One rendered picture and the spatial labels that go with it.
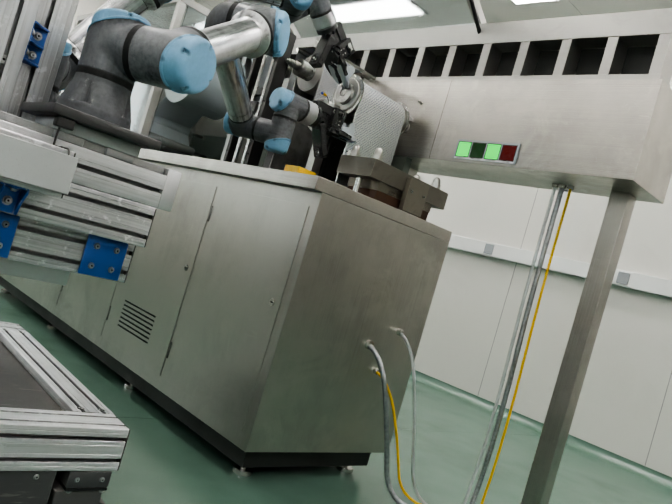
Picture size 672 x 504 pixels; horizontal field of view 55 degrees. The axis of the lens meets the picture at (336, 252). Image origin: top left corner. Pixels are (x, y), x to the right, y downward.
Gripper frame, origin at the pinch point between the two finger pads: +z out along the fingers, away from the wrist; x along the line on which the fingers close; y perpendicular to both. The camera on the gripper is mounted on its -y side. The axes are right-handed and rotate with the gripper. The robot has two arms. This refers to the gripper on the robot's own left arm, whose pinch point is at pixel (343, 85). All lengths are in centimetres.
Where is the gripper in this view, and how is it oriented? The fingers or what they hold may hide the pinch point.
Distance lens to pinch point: 228.5
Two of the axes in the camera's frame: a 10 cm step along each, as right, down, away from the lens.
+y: 6.6, -6.0, 4.6
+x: -6.7, -1.9, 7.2
